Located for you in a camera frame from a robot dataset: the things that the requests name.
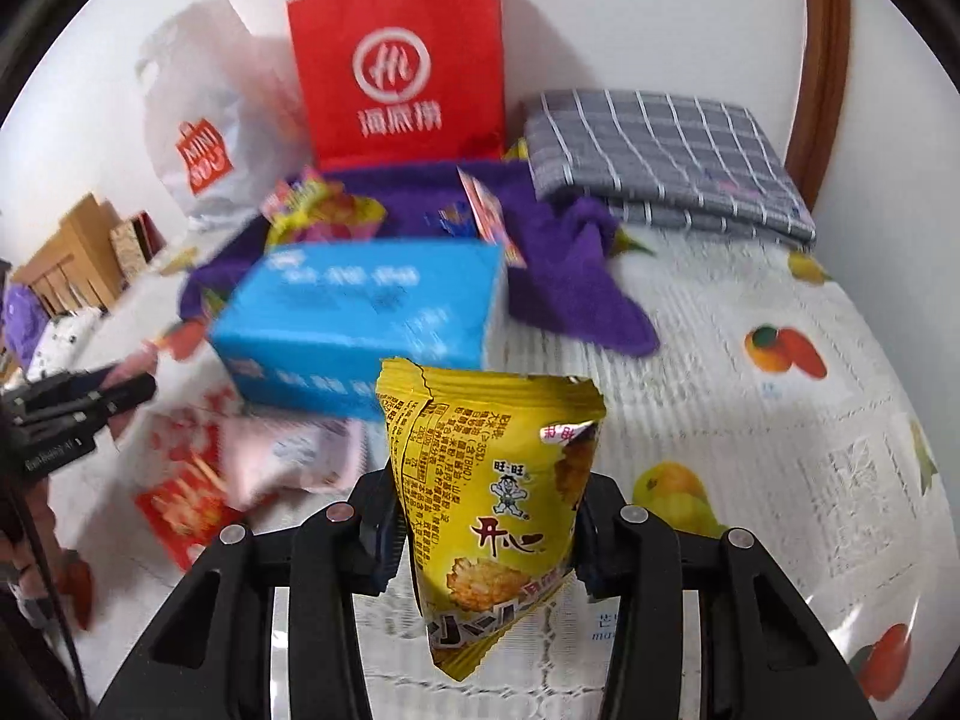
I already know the yellow triangular snack packet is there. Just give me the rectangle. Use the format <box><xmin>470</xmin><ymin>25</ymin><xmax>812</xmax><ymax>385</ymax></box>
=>
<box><xmin>375</xmin><ymin>358</ymin><xmax>607</xmax><ymax>683</ymax></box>

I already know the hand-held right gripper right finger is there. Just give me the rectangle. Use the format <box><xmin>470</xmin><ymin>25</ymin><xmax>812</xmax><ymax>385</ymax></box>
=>
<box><xmin>574</xmin><ymin>471</ymin><xmax>878</xmax><ymax>720</ymax></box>

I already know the red paper bag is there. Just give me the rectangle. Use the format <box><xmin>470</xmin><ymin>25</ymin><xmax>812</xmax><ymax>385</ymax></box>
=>
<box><xmin>286</xmin><ymin>0</ymin><xmax>505</xmax><ymax>170</ymax></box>

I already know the small blue snack packet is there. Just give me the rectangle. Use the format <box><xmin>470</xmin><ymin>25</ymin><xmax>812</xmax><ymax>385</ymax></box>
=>
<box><xmin>427</xmin><ymin>202</ymin><xmax>473</xmax><ymax>237</ymax></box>

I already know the brown wooden door frame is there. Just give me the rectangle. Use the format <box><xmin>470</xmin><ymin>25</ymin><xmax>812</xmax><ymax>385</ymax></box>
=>
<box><xmin>784</xmin><ymin>0</ymin><xmax>852</xmax><ymax>211</ymax></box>

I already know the fruit print tablecloth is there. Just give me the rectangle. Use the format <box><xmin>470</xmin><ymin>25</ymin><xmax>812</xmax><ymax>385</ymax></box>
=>
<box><xmin>45</xmin><ymin>225</ymin><xmax>942</xmax><ymax>720</ymax></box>

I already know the brown patterned box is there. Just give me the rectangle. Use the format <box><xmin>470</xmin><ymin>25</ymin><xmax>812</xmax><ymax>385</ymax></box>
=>
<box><xmin>109</xmin><ymin>211</ymin><xmax>167</xmax><ymax>282</ymax></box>

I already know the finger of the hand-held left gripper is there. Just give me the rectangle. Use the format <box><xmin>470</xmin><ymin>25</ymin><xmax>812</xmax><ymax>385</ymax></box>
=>
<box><xmin>75</xmin><ymin>373</ymin><xmax>158</xmax><ymax>425</ymax></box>

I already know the purple object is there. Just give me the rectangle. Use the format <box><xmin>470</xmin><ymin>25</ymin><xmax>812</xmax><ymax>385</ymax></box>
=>
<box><xmin>0</xmin><ymin>281</ymin><xmax>50</xmax><ymax>361</ymax></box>

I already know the white dotted cloth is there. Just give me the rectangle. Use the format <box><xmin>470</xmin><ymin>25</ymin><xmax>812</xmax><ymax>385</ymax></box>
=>
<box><xmin>26</xmin><ymin>307</ymin><xmax>102</xmax><ymax>383</ymax></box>

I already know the white plastic bag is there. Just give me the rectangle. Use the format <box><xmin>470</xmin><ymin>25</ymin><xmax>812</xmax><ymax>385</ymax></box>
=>
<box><xmin>135</xmin><ymin>0</ymin><xmax>312</xmax><ymax>230</ymax></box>

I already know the grey checked folded cloth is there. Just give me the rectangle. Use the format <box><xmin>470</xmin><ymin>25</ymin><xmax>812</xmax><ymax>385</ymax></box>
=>
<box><xmin>521</xmin><ymin>88</ymin><xmax>817</xmax><ymax>247</ymax></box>

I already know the blue tissue pack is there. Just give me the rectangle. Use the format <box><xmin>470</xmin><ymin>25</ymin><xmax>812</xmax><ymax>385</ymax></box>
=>
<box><xmin>208</xmin><ymin>240</ymin><xmax>511</xmax><ymax>421</ymax></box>

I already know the pink peach snack packet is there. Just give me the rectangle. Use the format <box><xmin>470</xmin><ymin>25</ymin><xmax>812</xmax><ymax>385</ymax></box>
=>
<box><xmin>217</xmin><ymin>416</ymin><xmax>368</xmax><ymax>496</ymax></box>

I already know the long white red snack packet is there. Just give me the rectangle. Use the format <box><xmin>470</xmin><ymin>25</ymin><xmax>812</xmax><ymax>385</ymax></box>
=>
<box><xmin>457</xmin><ymin>169</ymin><xmax>527</xmax><ymax>269</ymax></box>

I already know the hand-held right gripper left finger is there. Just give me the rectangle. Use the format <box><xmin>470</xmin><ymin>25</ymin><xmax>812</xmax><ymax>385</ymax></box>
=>
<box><xmin>97</xmin><ymin>469</ymin><xmax>410</xmax><ymax>720</ymax></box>

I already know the black cable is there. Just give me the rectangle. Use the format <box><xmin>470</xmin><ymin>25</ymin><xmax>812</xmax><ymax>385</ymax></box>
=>
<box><xmin>0</xmin><ymin>457</ymin><xmax>95</xmax><ymax>720</ymax></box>

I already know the green yellow snack packet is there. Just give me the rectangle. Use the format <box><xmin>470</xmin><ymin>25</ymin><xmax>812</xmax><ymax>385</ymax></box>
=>
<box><xmin>261</xmin><ymin>169</ymin><xmax>338</xmax><ymax>241</ymax></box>

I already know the light wooden furniture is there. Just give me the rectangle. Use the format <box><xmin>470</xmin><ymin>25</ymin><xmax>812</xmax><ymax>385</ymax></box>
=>
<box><xmin>11</xmin><ymin>193</ymin><xmax>132</xmax><ymax>316</ymax></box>

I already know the purple towel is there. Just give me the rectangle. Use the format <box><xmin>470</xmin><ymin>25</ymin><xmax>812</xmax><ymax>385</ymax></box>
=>
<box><xmin>180</xmin><ymin>161</ymin><xmax>661</xmax><ymax>357</ymax></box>

